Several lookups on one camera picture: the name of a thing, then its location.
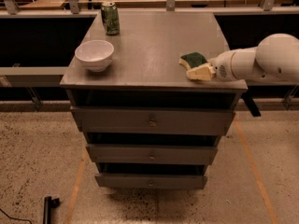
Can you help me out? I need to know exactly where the grey drawer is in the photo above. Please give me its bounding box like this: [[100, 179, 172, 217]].
[[71, 106, 235, 135], [86, 144, 217, 165], [95, 173, 207, 189]]

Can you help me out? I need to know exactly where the green and yellow sponge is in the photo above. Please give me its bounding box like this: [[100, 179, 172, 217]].
[[179, 52, 207, 70]]

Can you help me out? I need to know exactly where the white ceramic bowl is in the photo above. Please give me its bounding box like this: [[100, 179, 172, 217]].
[[75, 40, 114, 72]]

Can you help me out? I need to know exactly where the bottom grey drawer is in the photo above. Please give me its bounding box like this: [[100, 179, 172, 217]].
[[95, 173, 207, 189]]

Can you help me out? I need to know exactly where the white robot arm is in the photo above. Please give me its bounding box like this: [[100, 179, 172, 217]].
[[186, 34, 299, 84]]

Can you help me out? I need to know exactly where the grey metal railing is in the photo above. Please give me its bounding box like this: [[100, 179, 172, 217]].
[[0, 0, 299, 20]]

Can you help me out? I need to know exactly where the top grey drawer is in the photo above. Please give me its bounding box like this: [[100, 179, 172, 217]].
[[71, 106, 235, 135]]

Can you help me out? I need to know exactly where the black floor stand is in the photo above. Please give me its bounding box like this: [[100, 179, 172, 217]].
[[43, 196, 60, 224]]

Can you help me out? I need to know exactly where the middle grey drawer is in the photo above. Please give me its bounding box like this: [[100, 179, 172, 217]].
[[86, 144, 217, 165]]

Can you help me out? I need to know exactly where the grey wooden drawer cabinet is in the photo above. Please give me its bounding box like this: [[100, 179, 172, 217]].
[[61, 11, 247, 176]]

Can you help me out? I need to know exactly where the green soda can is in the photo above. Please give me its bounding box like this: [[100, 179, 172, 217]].
[[101, 2, 120, 35]]

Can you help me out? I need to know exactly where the black floor cable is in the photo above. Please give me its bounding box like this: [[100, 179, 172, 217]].
[[0, 207, 34, 224]]

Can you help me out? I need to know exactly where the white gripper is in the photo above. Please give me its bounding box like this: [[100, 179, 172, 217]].
[[186, 50, 235, 82]]

